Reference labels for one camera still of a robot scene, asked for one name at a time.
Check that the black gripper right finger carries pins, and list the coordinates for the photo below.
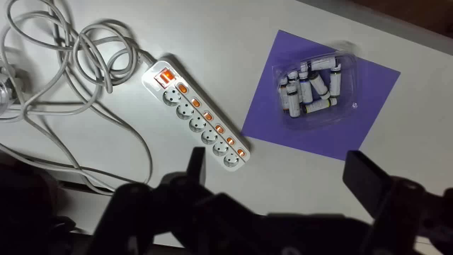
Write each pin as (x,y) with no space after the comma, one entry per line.
(365,179)

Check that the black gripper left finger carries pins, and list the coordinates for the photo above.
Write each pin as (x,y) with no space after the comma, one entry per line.
(197,164)

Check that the white power strip orange switches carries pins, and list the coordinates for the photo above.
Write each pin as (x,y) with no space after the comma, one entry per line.
(198,114)

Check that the purple paper sheet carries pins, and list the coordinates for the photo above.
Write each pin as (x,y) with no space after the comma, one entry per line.
(325,114)

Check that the white tube with black band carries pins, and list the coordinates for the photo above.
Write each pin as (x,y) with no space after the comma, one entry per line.
(335,82)
(317,84)
(304,86)
(324,63)
(283,93)
(293,97)
(320,106)

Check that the clear plastic container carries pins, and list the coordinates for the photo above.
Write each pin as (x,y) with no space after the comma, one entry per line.
(314,87)

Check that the grey metal fixture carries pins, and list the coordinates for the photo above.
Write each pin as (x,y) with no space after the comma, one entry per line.
(3,93)

